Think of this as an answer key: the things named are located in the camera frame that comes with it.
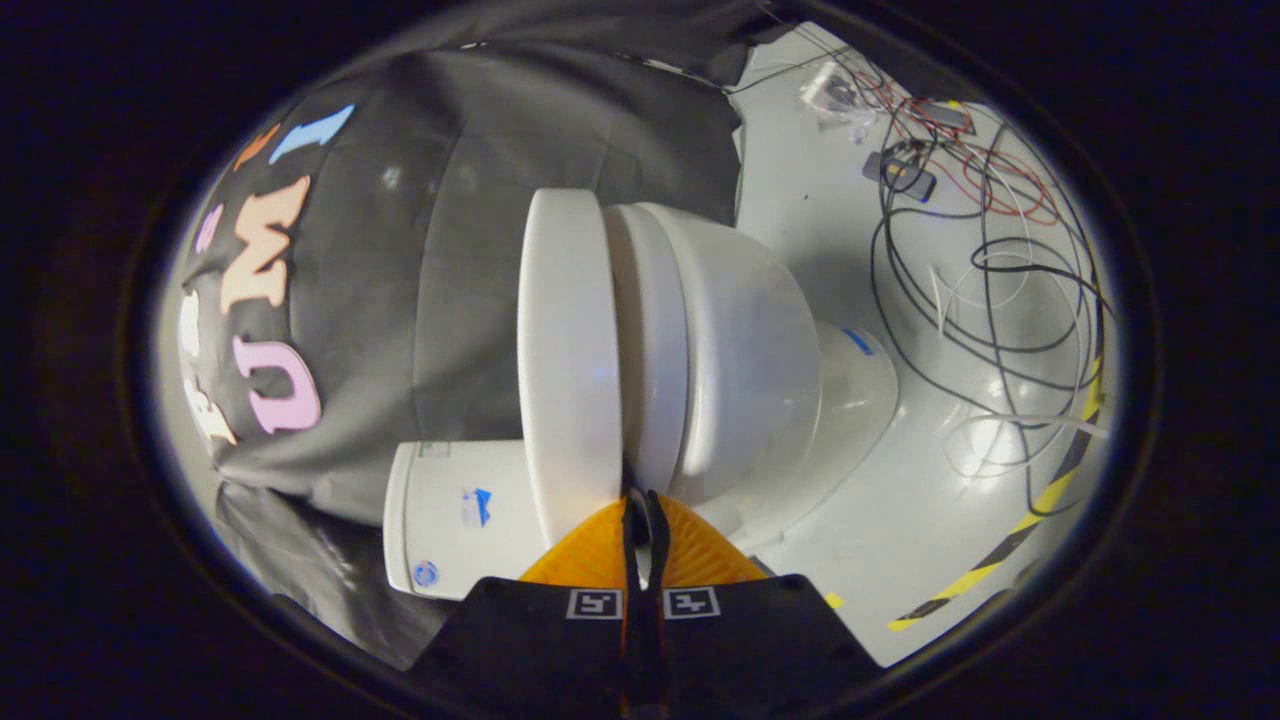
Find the small grey adapter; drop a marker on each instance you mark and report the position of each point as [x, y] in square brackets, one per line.
[900, 175]

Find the white toilet seat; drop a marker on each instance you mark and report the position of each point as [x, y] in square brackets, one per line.
[640, 340]

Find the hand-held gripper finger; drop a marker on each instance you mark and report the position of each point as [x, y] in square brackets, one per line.
[633, 650]
[657, 650]

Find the yellow black floor tape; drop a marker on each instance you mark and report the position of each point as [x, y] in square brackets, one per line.
[1040, 500]

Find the black backdrop cloth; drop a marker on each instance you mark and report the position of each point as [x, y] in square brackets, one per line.
[450, 250]

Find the clear plastic bag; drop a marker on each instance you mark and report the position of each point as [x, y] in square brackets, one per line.
[835, 95]

